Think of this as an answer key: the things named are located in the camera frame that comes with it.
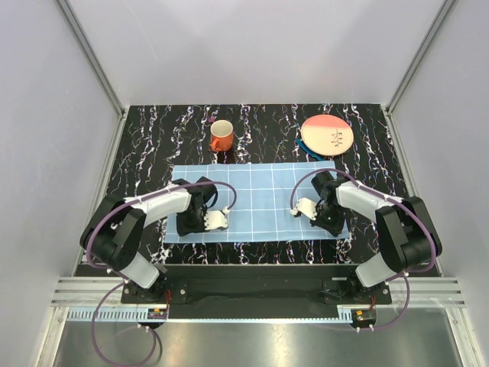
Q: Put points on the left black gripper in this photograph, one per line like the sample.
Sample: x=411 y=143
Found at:
x=182 y=229

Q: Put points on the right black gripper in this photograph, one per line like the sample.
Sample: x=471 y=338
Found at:
x=335 y=229

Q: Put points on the blue checked cloth napkin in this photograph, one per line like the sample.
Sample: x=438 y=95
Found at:
x=262 y=211

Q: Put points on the blue plastic knife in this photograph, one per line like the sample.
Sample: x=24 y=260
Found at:
x=308 y=151

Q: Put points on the pink and cream plate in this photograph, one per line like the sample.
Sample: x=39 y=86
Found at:
x=327 y=135

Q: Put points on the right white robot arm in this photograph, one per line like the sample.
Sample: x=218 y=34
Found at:
x=407 y=239

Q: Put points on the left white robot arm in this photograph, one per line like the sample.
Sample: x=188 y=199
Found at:
x=114 y=232

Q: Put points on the orange ceramic mug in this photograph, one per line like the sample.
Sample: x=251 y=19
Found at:
x=222 y=135

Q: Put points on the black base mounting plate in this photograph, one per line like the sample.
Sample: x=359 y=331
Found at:
x=331 y=284

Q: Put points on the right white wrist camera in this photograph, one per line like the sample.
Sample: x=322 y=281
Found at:
x=304 y=206

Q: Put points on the grey cable duct rail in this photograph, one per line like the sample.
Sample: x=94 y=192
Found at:
x=182 y=314

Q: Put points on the left aluminium frame post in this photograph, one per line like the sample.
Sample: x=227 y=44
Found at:
x=82 y=40

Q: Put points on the aluminium frame post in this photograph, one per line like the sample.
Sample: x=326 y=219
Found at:
x=432 y=33
x=82 y=40

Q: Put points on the right aluminium frame post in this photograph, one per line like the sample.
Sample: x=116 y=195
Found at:
x=432 y=33

